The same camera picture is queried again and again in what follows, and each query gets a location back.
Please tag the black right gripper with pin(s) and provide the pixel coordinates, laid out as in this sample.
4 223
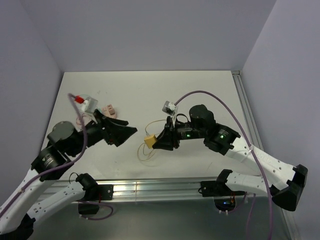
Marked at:
164 141

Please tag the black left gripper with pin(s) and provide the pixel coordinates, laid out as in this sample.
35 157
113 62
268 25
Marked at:
118 134

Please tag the yellow plug adapter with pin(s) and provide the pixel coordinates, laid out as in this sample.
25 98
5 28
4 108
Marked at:
150 140

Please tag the pink plug adapter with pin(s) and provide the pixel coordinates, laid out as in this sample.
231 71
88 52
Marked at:
110 109

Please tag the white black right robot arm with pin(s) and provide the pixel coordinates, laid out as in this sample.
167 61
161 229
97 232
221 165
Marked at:
283 183

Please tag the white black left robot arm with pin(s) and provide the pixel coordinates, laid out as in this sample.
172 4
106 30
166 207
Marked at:
22 210

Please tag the pink round power strip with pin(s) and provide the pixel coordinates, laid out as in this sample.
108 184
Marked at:
105 113

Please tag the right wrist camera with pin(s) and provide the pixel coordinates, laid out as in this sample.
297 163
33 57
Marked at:
171 109

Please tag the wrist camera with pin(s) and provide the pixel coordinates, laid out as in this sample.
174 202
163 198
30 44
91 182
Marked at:
171 109
88 104

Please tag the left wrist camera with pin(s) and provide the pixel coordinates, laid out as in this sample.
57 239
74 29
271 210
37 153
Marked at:
88 104

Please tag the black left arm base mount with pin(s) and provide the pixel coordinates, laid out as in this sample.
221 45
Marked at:
103 192

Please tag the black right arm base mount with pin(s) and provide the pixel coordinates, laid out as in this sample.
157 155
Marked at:
225 200

